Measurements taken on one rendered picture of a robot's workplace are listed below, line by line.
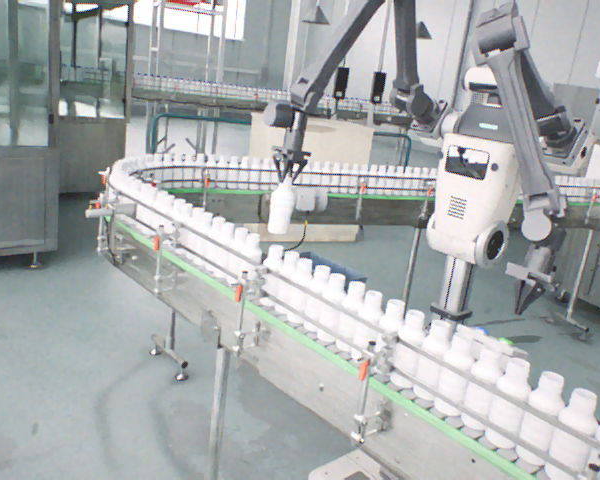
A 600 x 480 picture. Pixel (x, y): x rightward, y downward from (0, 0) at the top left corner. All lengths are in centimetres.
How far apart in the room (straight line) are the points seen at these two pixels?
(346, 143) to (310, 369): 450
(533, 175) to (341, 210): 207
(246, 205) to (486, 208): 158
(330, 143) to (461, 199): 397
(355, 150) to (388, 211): 247
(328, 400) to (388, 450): 19
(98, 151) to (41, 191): 225
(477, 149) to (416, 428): 89
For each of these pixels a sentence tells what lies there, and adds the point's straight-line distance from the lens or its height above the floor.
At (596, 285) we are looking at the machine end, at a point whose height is 28.
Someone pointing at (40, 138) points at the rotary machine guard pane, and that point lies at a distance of 448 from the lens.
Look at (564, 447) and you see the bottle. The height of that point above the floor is 107.
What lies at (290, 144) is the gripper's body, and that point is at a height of 143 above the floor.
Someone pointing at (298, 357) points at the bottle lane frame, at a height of 94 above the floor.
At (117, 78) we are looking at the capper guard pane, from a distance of 671.
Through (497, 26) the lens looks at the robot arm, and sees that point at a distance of 135.
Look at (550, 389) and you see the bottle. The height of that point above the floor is 115.
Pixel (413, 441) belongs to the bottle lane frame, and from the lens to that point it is 130.
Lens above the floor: 162
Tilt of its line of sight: 16 degrees down
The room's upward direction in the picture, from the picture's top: 7 degrees clockwise
